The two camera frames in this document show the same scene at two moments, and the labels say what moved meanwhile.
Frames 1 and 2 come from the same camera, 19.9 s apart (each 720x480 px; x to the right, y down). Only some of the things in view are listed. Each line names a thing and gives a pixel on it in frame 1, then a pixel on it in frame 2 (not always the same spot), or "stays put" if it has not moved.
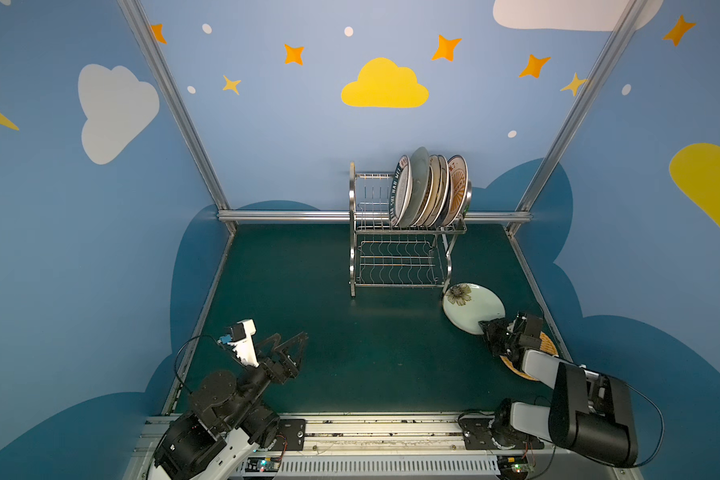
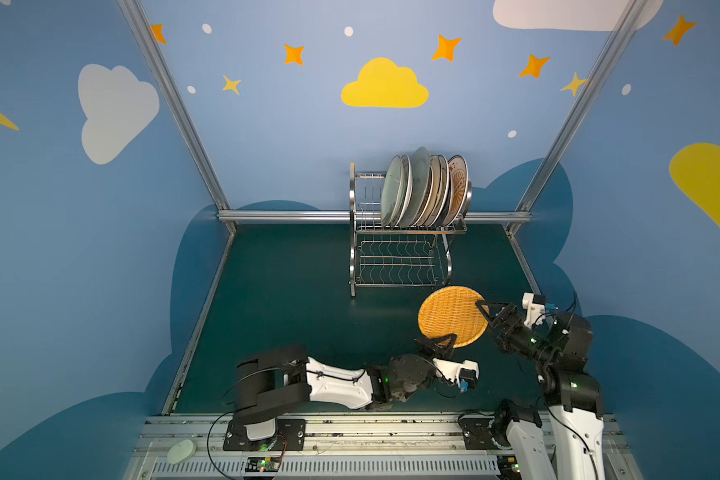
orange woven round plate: (546, 345) -> (452, 310)
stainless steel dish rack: (383, 255) stays put
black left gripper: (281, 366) -> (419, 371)
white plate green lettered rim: (400, 191) stays put
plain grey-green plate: (420, 175) stays put
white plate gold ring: (444, 197) stays put
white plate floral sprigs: (437, 189) stays put
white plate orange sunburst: (458, 188) stays put
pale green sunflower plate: (466, 304) -> (391, 192)
